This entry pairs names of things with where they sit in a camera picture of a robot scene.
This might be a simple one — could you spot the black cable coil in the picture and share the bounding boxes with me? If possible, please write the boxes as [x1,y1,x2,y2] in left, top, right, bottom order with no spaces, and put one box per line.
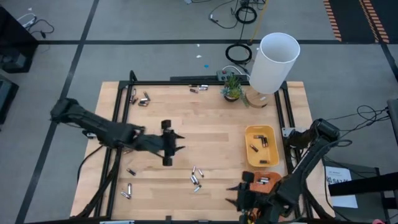
[224,43,253,65]
[234,5,259,25]

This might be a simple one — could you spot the white cylindrical table lamp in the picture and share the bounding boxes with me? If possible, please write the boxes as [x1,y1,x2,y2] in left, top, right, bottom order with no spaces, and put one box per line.
[244,32,302,109]

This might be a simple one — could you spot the black floor cables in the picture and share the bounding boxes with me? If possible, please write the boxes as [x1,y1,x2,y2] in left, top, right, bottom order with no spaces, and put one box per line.
[312,104,392,152]

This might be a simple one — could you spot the black equipment box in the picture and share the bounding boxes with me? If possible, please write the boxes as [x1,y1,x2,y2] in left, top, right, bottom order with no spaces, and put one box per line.
[0,73,20,126]

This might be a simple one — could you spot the yellow cable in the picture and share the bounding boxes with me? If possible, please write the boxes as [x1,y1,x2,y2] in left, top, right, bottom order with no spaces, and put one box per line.
[248,0,269,45]

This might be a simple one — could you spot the grey side table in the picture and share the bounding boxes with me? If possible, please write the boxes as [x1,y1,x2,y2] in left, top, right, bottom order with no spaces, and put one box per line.
[322,157,391,224]

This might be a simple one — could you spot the black cable with plug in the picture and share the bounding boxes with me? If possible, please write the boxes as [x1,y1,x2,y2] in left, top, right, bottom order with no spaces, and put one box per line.
[208,0,239,30]

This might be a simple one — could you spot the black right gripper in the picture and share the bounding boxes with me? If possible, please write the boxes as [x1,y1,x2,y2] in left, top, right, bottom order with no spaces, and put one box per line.
[224,170,275,219]

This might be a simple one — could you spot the black beam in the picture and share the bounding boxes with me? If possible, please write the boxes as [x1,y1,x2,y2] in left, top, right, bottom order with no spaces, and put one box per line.
[328,177,398,198]

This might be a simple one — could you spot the long black bar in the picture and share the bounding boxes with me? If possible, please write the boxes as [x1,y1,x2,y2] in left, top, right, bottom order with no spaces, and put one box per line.
[169,75,218,83]

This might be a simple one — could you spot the white printed paper sheet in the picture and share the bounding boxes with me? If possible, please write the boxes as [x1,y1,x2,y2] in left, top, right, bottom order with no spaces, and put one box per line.
[324,165,359,209]

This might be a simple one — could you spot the potted succulent plant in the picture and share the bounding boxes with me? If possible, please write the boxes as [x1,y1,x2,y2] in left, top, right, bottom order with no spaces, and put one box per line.
[220,73,250,108]

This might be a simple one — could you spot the yellow plastic bin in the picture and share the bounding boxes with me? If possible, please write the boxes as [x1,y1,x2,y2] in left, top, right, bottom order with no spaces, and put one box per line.
[244,124,280,168]

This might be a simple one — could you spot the black floor mat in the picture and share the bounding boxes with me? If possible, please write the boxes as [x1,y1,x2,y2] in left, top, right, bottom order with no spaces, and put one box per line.
[325,0,398,44]

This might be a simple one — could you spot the white cable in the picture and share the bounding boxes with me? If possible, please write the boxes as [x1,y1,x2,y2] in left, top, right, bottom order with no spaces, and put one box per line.
[221,64,249,76]

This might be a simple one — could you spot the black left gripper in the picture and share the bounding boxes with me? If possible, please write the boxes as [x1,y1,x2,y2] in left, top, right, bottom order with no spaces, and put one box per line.
[136,119,187,167]

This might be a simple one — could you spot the grey power strip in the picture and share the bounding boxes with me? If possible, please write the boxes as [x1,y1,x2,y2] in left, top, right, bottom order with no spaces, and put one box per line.
[216,70,238,82]

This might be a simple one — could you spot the white adapter with cable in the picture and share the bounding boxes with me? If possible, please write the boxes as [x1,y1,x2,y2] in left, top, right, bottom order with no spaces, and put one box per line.
[16,11,55,40]

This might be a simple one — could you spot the black cabinet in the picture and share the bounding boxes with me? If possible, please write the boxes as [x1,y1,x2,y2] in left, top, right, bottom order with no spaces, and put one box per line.
[0,5,40,75]

